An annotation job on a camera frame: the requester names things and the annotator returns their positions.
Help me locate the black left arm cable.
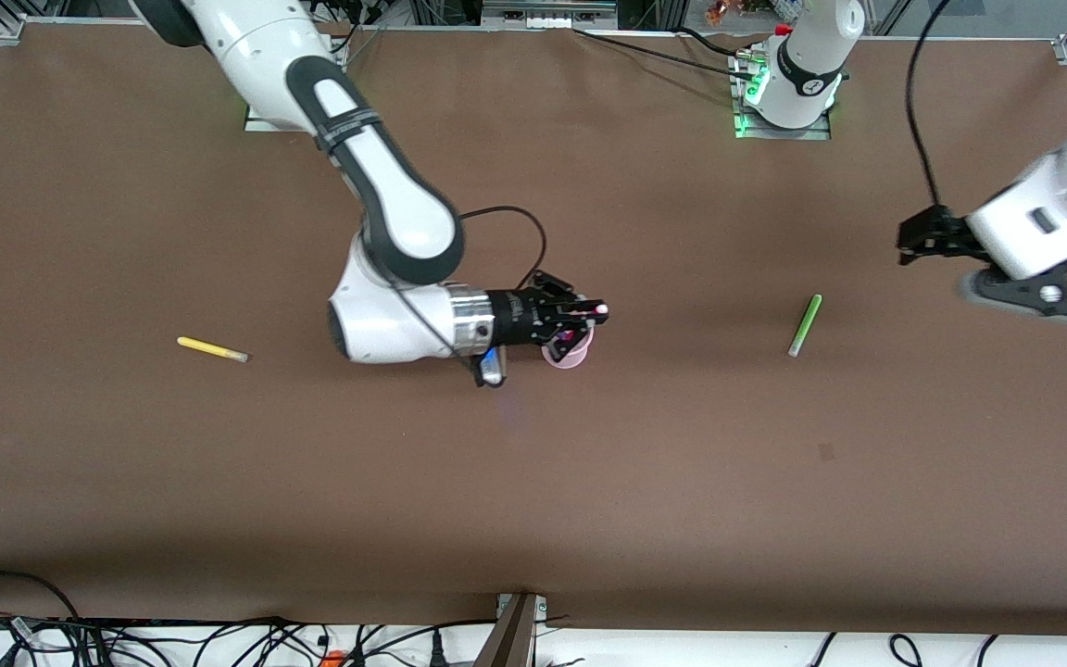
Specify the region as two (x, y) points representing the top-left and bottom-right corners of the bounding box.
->
(904, 0), (957, 210)

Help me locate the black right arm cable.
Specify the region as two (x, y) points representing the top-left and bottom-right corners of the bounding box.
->
(404, 206), (549, 359)

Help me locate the tangled black cable bundle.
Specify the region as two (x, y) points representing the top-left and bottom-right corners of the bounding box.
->
(0, 611), (499, 667)

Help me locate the yellow marker pen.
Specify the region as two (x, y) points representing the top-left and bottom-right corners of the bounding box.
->
(177, 335), (249, 364)

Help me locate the metal table edge bracket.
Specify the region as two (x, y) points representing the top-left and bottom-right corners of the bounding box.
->
(473, 593), (549, 667)

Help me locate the grey power strip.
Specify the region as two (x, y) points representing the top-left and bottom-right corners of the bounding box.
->
(482, 0), (620, 31)

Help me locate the pink plastic cup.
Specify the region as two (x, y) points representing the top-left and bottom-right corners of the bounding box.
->
(541, 320), (596, 371)

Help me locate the short black table cable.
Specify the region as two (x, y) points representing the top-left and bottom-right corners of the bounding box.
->
(677, 26), (746, 57)

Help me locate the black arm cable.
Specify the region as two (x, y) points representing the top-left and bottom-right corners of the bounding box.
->
(904, 0), (957, 210)
(404, 206), (549, 359)

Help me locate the thick black looping cable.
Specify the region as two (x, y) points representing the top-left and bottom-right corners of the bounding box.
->
(0, 570), (82, 623)

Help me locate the green marker pen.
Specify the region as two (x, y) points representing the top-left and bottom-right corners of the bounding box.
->
(788, 295), (823, 359)

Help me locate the long black table cable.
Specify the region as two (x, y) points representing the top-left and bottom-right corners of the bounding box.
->
(572, 28), (757, 81)

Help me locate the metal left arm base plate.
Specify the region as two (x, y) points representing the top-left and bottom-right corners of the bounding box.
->
(733, 51), (833, 142)

